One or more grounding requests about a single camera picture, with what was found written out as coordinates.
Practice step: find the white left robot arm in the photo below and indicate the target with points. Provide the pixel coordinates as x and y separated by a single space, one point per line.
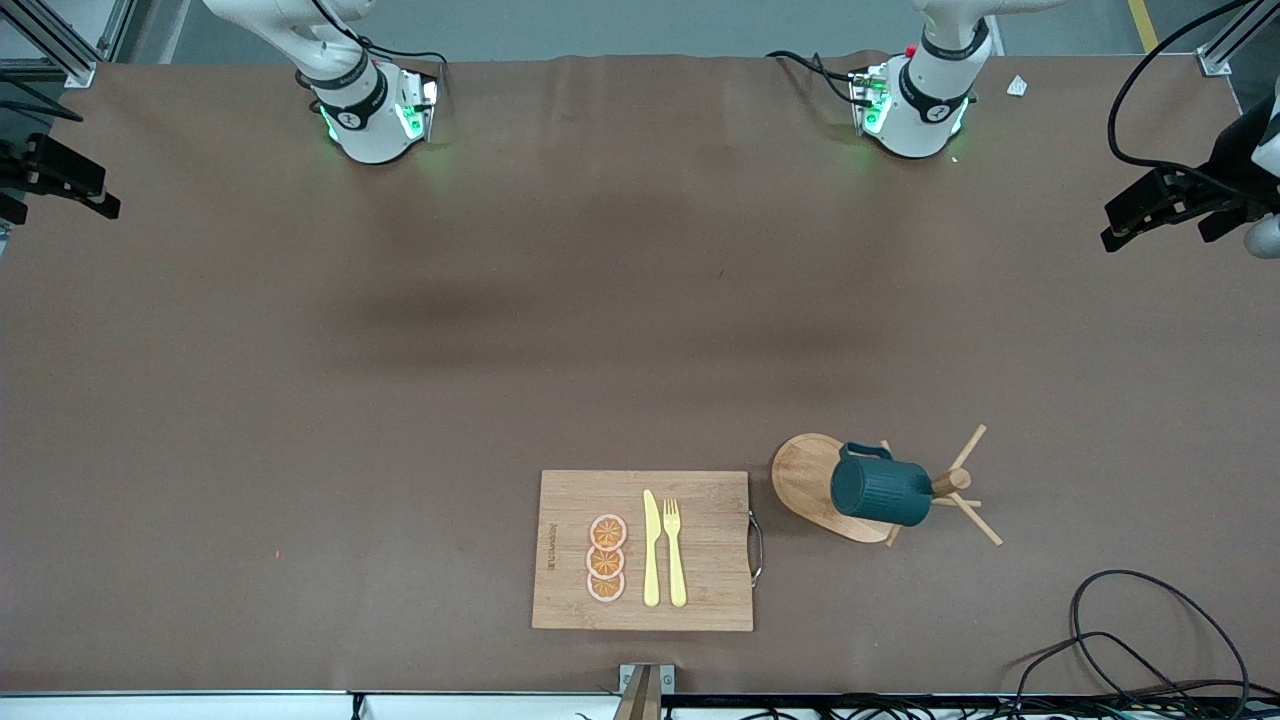
915 125

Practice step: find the metal bracket with post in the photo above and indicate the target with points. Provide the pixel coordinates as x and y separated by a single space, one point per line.
667 678

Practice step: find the yellow plastic fork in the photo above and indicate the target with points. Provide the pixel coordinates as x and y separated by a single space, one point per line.
676 570

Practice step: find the teal cup yellow inside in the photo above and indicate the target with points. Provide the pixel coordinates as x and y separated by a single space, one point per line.
885 490

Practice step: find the wooden cup rack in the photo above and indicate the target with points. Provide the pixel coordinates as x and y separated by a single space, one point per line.
800 485

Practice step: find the orange slice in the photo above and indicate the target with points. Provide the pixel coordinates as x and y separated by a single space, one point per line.
608 531

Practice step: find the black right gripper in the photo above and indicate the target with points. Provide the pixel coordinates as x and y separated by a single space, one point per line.
22 163

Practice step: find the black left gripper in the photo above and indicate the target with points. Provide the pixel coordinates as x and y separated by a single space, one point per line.
1226 160

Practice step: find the brown table cover mat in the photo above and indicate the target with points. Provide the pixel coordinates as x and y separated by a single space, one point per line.
500 300

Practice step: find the white paper scrap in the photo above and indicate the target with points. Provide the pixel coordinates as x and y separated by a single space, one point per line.
1017 86

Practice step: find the aluminium frame profile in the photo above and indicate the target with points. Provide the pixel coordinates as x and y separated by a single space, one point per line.
70 60
1215 62

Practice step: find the yellow plastic knife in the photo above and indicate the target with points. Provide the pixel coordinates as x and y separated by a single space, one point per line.
651 560

